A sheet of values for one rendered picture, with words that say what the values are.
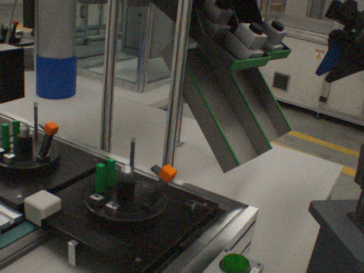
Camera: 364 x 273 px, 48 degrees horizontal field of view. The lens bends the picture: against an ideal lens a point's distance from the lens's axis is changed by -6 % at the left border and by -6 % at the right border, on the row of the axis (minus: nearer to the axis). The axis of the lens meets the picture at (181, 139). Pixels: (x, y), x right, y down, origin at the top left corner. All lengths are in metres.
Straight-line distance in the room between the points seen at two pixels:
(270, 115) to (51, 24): 0.85
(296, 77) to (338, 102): 0.55
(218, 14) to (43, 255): 0.54
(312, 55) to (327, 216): 4.11
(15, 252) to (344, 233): 0.50
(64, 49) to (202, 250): 1.07
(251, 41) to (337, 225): 0.39
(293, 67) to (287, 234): 3.92
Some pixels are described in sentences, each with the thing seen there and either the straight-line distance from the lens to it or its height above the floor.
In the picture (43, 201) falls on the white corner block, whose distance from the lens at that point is 0.70.
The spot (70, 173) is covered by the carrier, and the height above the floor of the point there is 0.97.
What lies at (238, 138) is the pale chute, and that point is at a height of 1.03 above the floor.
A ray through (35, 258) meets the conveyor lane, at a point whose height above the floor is 0.92.
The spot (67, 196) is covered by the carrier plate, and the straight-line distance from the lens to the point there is 0.75.
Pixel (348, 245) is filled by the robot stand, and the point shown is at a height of 1.06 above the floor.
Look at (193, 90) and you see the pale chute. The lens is 0.84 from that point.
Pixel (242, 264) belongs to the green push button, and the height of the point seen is 0.97.
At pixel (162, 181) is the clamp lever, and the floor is 1.05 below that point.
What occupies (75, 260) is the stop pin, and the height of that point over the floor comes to 0.94.
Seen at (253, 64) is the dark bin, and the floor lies 1.20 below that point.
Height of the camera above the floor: 1.36
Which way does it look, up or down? 22 degrees down
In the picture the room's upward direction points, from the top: 7 degrees clockwise
